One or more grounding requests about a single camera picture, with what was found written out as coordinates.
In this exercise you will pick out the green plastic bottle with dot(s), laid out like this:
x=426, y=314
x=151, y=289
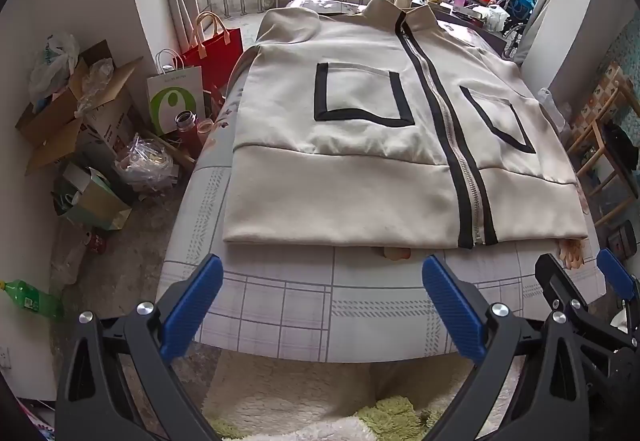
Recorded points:
x=30, y=298

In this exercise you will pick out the checkered orange cloth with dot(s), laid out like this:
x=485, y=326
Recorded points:
x=595, y=96

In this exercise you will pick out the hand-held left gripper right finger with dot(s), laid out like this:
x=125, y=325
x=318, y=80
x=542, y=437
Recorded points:
x=450, y=311

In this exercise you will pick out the translucent plastic bag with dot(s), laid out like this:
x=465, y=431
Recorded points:
x=496, y=18

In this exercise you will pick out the white wall socket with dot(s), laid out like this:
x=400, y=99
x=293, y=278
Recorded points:
x=5, y=357

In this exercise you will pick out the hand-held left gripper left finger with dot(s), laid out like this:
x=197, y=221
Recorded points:
x=192, y=306

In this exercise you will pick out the red tote bag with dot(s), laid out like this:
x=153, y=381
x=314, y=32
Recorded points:
x=215, y=56

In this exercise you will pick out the clear plastic bag of scraps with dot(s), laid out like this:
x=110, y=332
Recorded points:
x=145, y=166

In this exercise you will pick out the black bag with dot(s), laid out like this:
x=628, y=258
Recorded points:
x=620, y=146

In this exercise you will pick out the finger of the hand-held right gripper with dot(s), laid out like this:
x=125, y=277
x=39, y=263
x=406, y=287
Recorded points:
x=615, y=271
x=555, y=276

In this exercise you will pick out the white plastic bag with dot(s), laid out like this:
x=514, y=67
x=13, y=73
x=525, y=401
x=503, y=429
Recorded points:
x=50, y=66

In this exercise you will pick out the floral grid tablecloth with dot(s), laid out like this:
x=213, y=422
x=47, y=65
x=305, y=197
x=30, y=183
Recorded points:
x=310, y=301

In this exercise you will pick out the beige zip jacket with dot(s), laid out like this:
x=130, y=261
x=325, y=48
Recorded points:
x=350, y=171

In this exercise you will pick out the black floor box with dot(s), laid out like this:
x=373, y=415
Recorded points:
x=622, y=237

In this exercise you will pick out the white green paper bag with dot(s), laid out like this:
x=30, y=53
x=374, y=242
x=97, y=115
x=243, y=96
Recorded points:
x=175, y=91

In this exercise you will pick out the red drink can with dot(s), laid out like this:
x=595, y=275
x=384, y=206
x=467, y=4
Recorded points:
x=95, y=243

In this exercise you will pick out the dark red thermos bottle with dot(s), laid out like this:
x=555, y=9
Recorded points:
x=186, y=131

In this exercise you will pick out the dark side table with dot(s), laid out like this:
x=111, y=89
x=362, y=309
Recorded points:
x=492, y=38

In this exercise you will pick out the cardboard box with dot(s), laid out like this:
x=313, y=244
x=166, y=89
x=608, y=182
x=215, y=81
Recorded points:
x=100, y=121

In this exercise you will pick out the green paper box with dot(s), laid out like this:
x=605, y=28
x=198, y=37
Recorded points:
x=100, y=206

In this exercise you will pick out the green shaggy rug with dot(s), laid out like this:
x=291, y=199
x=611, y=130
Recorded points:
x=395, y=416

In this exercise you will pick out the crumpled clear plastic wrap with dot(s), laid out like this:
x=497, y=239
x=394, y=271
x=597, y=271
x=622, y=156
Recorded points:
x=95, y=81

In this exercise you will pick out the cream shaggy rug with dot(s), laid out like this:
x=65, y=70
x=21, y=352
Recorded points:
x=300, y=396

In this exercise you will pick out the wooden chair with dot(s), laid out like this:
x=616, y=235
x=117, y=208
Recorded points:
x=600, y=113

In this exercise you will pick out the pink cup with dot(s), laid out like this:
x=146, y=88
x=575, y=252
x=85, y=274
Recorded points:
x=205, y=131

